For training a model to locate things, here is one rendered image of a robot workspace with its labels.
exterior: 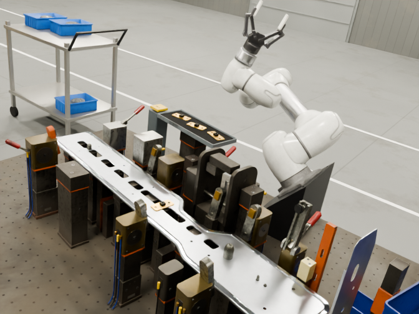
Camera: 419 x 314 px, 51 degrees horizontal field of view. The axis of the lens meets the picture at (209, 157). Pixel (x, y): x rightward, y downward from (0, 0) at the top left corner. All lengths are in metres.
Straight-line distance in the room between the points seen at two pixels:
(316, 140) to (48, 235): 1.23
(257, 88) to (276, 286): 0.97
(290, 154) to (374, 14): 10.26
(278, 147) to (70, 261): 1.02
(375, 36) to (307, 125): 10.16
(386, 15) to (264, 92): 10.18
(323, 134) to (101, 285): 1.14
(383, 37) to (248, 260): 10.94
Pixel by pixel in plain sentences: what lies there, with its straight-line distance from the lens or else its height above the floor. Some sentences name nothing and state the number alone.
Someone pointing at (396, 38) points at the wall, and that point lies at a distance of 12.03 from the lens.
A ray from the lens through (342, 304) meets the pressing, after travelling 1.16.
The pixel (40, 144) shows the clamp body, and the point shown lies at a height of 1.06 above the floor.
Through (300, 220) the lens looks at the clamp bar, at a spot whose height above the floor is 1.16.
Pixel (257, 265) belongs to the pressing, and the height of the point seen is 1.00.
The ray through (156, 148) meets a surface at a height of 1.10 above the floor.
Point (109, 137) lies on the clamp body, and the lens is 2.06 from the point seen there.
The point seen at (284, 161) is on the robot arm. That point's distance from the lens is 2.03.
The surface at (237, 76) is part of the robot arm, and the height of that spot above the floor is 1.34.
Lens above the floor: 1.87
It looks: 26 degrees down
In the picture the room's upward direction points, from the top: 8 degrees clockwise
